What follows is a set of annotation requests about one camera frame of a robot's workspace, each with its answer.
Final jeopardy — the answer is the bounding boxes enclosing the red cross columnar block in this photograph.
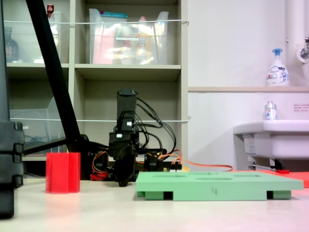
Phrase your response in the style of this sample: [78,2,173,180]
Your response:
[45,152,81,194]

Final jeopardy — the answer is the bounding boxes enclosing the green shape-hole board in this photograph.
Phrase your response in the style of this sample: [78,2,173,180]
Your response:
[135,171,304,202]

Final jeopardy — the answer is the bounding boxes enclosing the flat orange block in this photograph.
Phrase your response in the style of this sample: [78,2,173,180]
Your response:
[231,169,309,189]

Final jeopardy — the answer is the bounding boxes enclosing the black table clamp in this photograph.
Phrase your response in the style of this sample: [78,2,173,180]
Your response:
[144,151,163,173]

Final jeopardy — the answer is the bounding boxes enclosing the black tripod leg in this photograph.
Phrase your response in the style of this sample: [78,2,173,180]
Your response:
[25,0,82,153]
[23,137,68,156]

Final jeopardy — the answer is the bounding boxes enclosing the low clear plastic bin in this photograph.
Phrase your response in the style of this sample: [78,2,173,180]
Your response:
[9,96,67,155]

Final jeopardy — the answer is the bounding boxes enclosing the large clear plastic bin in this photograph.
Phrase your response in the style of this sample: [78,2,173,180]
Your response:
[88,8,169,65]

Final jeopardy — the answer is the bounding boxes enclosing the pink folder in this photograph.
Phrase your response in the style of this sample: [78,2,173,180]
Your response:
[93,24,115,65]

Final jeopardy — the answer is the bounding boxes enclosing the yellow labelled bottle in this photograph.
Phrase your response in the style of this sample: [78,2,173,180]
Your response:
[134,16,152,65]

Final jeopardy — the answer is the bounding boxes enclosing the notched black stack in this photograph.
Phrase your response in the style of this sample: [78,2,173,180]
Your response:
[0,120,25,219]

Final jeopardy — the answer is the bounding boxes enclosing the dark round bottle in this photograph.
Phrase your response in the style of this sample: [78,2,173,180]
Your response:
[4,26,20,63]

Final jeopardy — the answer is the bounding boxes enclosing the small clear bottle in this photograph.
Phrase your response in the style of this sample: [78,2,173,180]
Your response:
[264,101,279,121]

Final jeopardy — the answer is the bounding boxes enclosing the brown bottle red cap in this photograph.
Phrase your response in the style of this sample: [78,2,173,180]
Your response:
[46,3,55,19]

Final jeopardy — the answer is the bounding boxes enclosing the white sink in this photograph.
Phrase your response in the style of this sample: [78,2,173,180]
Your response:
[233,119,309,170]

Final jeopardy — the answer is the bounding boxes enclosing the white pump soap bottle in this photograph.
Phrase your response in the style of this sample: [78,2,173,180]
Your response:
[266,48,291,87]

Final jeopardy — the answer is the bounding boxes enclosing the metal faucet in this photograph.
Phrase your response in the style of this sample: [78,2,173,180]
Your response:
[296,37,309,64]

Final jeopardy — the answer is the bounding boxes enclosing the coiled orange wires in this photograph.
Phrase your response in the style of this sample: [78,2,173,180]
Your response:
[90,150,117,181]

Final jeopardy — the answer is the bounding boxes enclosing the thin black wire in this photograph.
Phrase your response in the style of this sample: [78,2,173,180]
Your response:
[134,111,164,129]
[135,96,177,155]

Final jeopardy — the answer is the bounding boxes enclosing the thin orange wire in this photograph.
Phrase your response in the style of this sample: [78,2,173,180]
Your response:
[156,149,183,165]

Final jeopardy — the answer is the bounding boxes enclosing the circuit board with wires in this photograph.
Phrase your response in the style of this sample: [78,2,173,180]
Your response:
[163,163,190,174]

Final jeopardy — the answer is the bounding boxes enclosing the long orange cable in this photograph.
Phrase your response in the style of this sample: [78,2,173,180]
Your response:
[180,158,234,173]

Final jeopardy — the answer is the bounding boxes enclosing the red wall label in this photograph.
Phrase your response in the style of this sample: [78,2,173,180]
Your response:
[293,103,309,113]

